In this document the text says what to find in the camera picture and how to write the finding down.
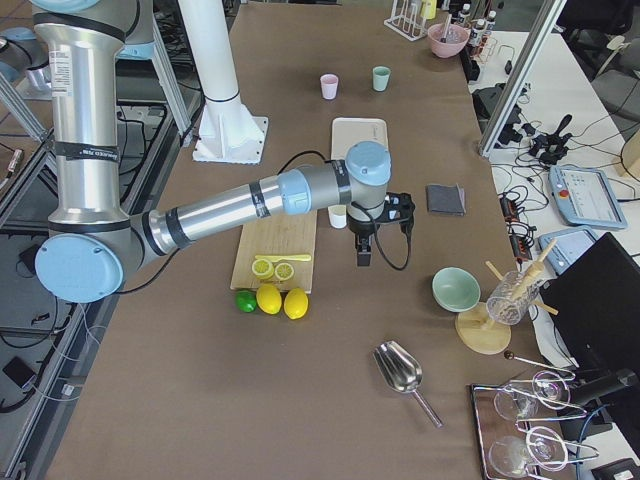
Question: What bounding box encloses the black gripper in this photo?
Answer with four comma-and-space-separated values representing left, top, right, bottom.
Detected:
347, 193, 415, 267

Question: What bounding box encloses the cream white cup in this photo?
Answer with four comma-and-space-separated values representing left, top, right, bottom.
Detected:
327, 205, 347, 229

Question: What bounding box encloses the pink cup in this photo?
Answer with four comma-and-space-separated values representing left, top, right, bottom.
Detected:
320, 73, 339, 100

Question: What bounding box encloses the cream rabbit tray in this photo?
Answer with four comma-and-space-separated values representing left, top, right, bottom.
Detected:
331, 117, 391, 185

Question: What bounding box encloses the yellow plastic knife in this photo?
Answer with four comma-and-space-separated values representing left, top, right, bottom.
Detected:
254, 254, 312, 262

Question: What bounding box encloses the wooden cutting board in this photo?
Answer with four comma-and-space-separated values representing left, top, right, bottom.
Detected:
230, 211, 317, 290

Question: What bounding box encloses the yellow lemon right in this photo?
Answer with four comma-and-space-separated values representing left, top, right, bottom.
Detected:
284, 288, 309, 320

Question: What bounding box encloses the yellow lemon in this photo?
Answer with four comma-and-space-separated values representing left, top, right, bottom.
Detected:
256, 284, 282, 315
284, 288, 309, 320

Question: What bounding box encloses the halved lemon right piece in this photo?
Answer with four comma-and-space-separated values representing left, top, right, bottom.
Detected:
274, 262, 295, 282

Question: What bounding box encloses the green bowl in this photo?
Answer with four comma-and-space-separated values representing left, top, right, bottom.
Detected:
432, 267, 481, 313

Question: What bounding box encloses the grey folded cloth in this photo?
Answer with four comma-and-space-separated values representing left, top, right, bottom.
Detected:
426, 184, 466, 216

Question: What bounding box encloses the yellow lemon left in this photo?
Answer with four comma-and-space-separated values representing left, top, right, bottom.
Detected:
256, 284, 282, 315

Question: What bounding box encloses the metal scoop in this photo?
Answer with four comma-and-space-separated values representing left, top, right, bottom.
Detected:
373, 340, 443, 428

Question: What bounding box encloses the green lime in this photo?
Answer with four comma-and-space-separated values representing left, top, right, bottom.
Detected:
235, 290, 258, 313

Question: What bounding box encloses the wooden cup stand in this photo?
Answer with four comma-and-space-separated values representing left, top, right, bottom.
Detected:
455, 240, 559, 355

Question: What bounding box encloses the clear textured glass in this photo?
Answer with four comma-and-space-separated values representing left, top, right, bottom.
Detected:
486, 271, 542, 325

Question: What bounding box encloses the green cup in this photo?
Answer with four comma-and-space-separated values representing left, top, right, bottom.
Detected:
372, 66, 391, 92

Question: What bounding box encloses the small teach pendant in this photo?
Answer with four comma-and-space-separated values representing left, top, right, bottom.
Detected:
538, 226, 598, 275

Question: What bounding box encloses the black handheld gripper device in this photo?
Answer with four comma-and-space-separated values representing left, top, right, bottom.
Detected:
529, 114, 573, 165

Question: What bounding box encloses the upper wine glass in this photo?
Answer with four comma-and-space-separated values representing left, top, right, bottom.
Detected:
493, 370, 570, 421

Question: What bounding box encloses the large teach pendant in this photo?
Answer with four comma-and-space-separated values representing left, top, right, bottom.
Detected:
549, 165, 628, 230

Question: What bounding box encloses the pink bowl with ice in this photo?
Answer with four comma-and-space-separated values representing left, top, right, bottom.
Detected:
427, 24, 470, 59

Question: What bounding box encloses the black laptop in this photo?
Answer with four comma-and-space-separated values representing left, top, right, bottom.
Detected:
541, 233, 639, 372

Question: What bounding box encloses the lower wine glass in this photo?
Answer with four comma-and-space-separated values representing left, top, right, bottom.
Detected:
489, 426, 569, 479

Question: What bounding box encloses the yellow cup on rack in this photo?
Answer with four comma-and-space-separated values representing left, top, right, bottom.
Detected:
421, 0, 437, 20

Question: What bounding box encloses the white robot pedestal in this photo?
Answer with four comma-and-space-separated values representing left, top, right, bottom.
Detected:
179, 0, 268, 165

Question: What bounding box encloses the white wire cup rack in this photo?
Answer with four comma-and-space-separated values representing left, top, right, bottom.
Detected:
384, 0, 428, 41

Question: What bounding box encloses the wire wine glass rack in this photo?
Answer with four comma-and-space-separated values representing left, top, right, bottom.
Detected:
469, 370, 599, 479

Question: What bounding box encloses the aluminium frame post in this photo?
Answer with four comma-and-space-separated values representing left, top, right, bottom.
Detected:
478, 0, 566, 158

